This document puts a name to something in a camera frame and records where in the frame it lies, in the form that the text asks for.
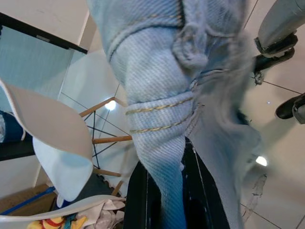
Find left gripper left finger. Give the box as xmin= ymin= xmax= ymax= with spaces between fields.
xmin=123 ymin=164 xmax=165 ymax=229

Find black door frame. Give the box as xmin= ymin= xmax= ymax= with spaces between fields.
xmin=0 ymin=11 xmax=88 ymax=54

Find black foam mat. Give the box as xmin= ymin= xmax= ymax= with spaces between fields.
xmin=83 ymin=173 xmax=122 ymax=198

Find yellow patterned cloth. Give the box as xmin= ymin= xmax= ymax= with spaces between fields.
xmin=27 ymin=214 xmax=89 ymax=229

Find white plastic chair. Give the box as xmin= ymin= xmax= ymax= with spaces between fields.
xmin=0 ymin=78 xmax=133 ymax=202
xmin=0 ymin=194 xmax=126 ymax=229

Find beige cloth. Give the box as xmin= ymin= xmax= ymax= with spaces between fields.
xmin=76 ymin=199 xmax=126 ymax=229

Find brown cardboard box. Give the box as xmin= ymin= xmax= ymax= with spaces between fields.
xmin=0 ymin=183 xmax=58 ymax=217

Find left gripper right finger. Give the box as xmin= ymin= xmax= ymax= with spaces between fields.
xmin=182 ymin=137 xmax=231 ymax=229

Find blue bin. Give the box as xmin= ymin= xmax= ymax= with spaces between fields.
xmin=0 ymin=110 xmax=26 ymax=144

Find light blue denim shorts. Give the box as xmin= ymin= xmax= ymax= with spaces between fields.
xmin=87 ymin=0 xmax=265 ymax=229

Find blue pole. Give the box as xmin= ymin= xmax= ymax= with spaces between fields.
xmin=0 ymin=187 xmax=57 ymax=215

